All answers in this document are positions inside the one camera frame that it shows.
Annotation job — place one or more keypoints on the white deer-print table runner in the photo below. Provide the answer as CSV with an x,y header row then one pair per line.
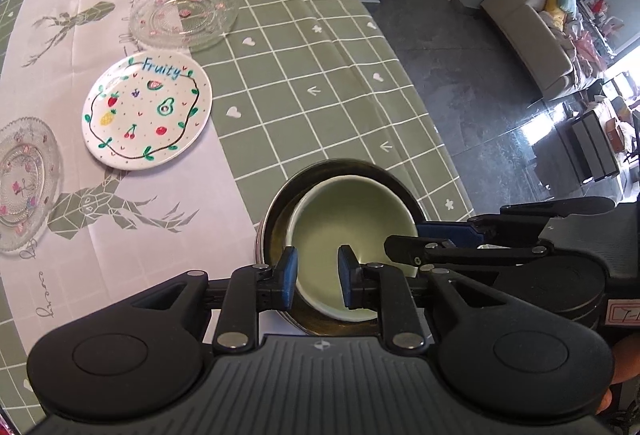
x,y
200,185

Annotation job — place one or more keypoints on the green ceramic bowl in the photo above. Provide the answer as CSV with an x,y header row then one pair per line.
x,y
350,215

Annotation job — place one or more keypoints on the yellow pillow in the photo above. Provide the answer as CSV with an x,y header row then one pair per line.
x,y
554,10

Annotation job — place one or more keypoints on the clear glass plate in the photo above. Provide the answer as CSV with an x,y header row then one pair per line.
x,y
182,15

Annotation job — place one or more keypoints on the white fruit-print plate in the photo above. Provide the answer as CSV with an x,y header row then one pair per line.
x,y
145,115

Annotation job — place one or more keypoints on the glass plate with pink flowers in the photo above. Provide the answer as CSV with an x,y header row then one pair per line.
x,y
22,185

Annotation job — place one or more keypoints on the orange steel bowl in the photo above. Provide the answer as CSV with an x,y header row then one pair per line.
x,y
279,215

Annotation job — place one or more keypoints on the person's right hand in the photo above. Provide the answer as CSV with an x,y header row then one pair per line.
x,y
627,357

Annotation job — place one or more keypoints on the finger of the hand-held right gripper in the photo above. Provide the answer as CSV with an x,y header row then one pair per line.
x,y
450,252
445,232

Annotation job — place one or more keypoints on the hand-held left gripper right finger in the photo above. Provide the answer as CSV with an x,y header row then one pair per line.
x,y
345,277

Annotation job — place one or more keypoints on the black low cabinet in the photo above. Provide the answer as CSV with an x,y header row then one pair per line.
x,y
595,145

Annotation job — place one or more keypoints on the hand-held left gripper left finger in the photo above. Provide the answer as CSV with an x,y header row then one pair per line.
x,y
289,277

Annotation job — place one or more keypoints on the pile of pink clothes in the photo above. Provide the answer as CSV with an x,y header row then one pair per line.
x,y
592,45

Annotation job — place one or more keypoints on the beige sofa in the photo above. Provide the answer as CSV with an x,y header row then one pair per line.
x,y
530,35

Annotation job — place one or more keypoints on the green checked tablecloth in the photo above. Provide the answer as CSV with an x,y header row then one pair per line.
x,y
300,65

